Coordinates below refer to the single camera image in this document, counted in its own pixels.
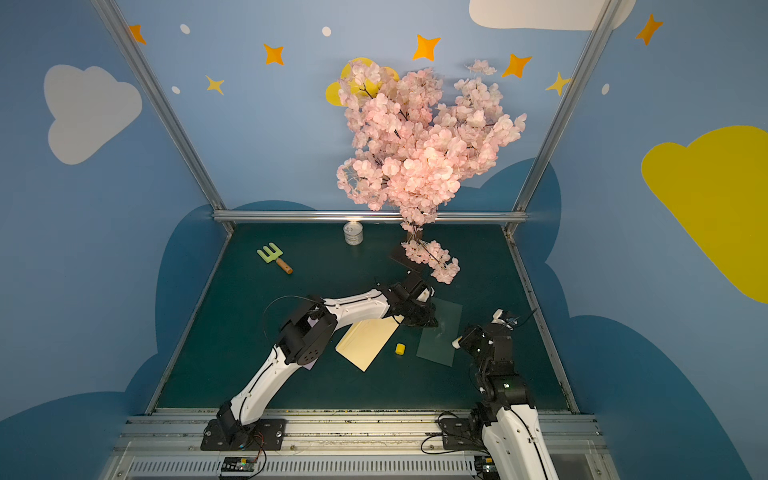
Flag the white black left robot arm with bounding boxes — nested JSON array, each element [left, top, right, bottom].
[[205, 271, 437, 450]]

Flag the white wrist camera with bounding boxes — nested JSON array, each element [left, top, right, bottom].
[[491, 309, 518, 330], [413, 285, 434, 305]]

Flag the left green circuit board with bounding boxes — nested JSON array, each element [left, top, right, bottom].
[[220, 456, 260, 476]]

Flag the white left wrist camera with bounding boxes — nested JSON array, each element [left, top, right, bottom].
[[413, 285, 434, 305]]

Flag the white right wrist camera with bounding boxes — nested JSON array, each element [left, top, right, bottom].
[[491, 309, 518, 330]]

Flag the cream yellow envelope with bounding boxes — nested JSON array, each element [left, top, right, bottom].
[[335, 316, 403, 372]]

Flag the pink cherry blossom tree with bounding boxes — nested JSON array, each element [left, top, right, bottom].
[[336, 59, 527, 284]]

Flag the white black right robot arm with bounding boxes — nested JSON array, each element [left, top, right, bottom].
[[453, 321, 558, 479]]

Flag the right green circuit board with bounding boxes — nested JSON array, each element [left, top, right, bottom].
[[474, 455, 500, 480]]

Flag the green circuit board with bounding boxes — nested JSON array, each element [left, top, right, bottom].
[[474, 455, 500, 480], [220, 456, 260, 476]]

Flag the right aluminium frame post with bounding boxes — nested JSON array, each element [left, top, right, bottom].
[[512, 0, 622, 213]]

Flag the dark green envelope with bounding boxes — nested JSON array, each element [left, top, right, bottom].
[[416, 299, 463, 367]]

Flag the aluminium frame post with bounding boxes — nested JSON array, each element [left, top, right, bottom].
[[512, 0, 622, 213], [91, 0, 226, 210]]

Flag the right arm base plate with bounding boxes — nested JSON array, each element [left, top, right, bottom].
[[437, 416, 487, 452]]

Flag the purple envelope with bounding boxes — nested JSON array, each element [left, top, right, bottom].
[[300, 318, 320, 369]]

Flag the left aluminium frame post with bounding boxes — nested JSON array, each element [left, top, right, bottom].
[[91, 0, 226, 210]]

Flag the aluminium front mounting rail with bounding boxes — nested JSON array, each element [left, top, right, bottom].
[[98, 410, 619, 480]]

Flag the silver tin can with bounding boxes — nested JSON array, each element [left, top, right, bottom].
[[343, 221, 364, 246]]

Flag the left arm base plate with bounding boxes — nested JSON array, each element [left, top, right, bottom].
[[200, 418, 287, 452]]

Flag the yellow-green garden fork wooden handle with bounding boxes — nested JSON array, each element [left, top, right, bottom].
[[257, 242, 293, 275]]

